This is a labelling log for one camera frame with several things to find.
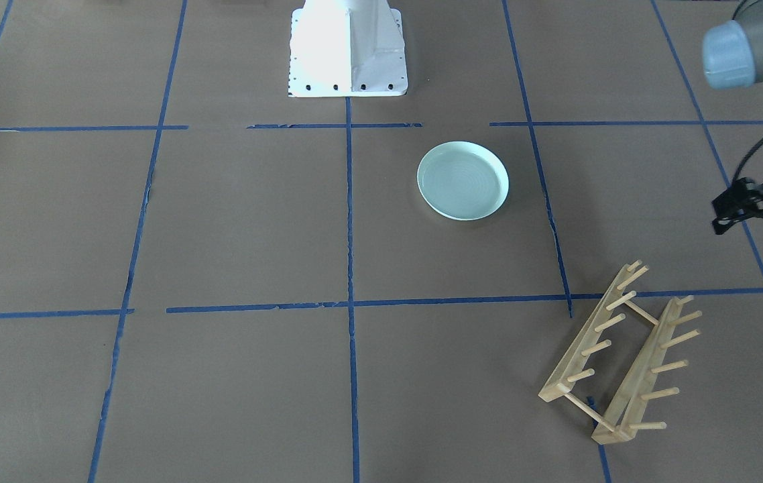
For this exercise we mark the wooden dish rack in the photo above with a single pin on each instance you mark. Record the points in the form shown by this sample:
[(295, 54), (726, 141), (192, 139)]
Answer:
[(610, 369)]

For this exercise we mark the light green plate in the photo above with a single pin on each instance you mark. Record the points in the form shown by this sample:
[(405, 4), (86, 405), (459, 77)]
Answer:
[(462, 181)]

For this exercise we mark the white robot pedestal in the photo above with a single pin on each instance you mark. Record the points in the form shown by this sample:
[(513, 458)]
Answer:
[(347, 49)]

